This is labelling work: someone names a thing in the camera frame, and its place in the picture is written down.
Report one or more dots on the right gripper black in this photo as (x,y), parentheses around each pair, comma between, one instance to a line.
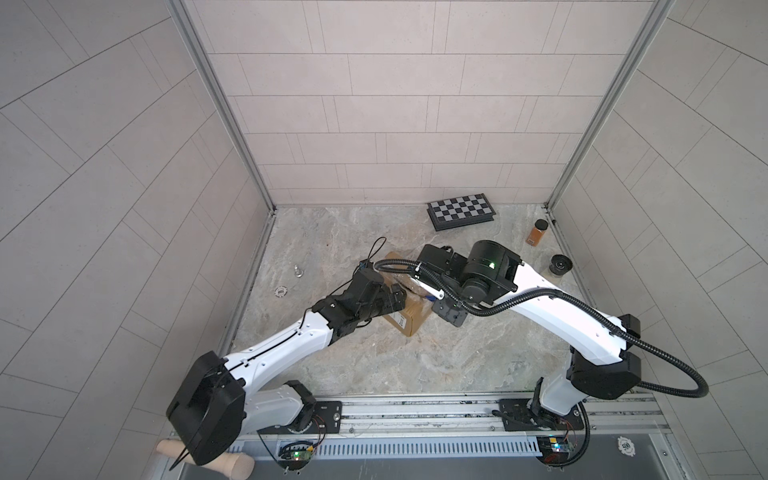
(449,316)

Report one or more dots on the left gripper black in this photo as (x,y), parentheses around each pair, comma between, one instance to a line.
(396,305)

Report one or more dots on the brown cardboard express box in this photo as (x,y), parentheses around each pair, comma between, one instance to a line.
(418,306)

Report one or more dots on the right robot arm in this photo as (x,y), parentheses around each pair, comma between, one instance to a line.
(494,277)

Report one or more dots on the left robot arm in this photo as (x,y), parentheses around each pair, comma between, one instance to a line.
(221,398)

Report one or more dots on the black white chessboard box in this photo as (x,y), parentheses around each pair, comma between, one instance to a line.
(460,211)

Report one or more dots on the orange spice bottle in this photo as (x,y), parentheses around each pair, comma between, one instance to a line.
(535,235)

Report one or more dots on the white spice jar black lid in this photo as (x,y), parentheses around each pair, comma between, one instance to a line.
(560,265)

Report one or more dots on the left green circuit board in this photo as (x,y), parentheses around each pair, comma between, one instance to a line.
(299,451)

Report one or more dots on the green circuit board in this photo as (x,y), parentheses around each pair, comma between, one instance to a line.
(554,449)
(299,451)

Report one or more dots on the right green circuit board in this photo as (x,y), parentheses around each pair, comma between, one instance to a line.
(554,449)

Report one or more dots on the white round sticker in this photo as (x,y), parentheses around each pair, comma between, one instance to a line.
(626,446)

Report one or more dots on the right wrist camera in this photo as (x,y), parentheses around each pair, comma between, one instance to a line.
(436,293)

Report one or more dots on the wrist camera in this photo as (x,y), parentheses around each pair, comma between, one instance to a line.
(436,293)
(366,264)

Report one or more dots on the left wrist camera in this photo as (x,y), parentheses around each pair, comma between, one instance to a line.
(366,264)

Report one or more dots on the aluminium mounting rail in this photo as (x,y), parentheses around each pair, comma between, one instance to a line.
(464,415)

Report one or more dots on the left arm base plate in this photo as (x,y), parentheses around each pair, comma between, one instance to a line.
(322,417)

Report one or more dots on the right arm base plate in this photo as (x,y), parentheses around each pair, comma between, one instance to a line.
(516,415)

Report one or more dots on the wooden handle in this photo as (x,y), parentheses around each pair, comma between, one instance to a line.
(237,466)

